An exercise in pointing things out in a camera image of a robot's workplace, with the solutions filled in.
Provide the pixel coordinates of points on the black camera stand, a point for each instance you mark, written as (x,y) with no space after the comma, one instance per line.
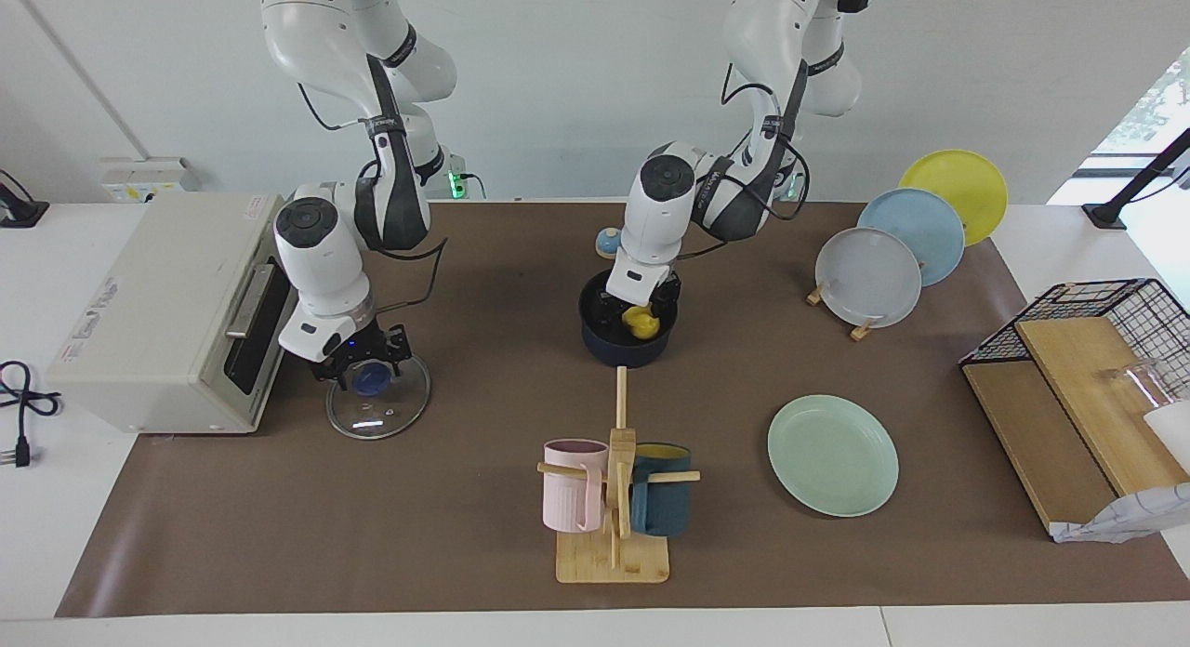
(1139,182)

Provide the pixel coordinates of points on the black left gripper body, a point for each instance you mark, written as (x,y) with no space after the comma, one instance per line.
(637,298)

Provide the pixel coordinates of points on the beige toaster oven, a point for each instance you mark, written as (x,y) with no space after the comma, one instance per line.
(158,322)

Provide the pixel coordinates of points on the white wall socket box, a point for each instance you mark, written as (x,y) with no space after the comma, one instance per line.
(149,178)

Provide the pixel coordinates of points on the wooden shelf unit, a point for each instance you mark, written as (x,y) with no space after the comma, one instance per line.
(1060,442)

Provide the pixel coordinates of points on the glass lid blue knob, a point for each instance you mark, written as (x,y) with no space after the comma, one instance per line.
(400,410)

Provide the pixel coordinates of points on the wooden plate rack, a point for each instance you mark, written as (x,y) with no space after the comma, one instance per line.
(863,331)

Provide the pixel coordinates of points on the light blue plate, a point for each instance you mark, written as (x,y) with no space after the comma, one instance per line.
(930,233)

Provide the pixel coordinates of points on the window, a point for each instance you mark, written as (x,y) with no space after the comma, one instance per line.
(1153,108)

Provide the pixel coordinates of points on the clear glass cup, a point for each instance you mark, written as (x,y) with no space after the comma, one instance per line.
(1139,387)

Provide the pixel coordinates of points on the black clamp mount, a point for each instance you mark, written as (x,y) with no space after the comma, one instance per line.
(19,208)

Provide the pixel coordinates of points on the white cup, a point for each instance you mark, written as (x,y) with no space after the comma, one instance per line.
(1173,433)

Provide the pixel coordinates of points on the grey plate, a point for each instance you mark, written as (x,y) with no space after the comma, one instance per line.
(866,280)

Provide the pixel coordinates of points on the brown table mat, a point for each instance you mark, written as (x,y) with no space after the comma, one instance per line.
(418,498)

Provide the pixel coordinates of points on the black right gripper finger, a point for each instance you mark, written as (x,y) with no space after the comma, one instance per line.
(342,379)
(400,357)

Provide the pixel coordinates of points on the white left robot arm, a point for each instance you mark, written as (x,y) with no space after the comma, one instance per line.
(660,210)

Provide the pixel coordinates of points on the dark teal mug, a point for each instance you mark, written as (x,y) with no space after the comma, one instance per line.
(662,508)

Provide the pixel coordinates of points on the wooden mug tree stand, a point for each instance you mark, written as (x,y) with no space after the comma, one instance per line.
(614,559)

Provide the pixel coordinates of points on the pale green plate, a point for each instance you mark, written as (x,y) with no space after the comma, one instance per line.
(832,456)

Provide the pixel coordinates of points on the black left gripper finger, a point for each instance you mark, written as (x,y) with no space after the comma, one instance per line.
(614,317)
(666,309)

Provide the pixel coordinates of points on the yellow plate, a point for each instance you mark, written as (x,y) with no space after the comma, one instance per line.
(962,182)

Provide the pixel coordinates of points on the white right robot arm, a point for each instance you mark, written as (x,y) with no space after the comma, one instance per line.
(321,266)

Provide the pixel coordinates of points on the pink ribbed mug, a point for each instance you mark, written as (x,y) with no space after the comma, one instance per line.
(569,498)

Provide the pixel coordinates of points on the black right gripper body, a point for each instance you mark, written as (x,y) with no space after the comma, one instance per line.
(358,351)

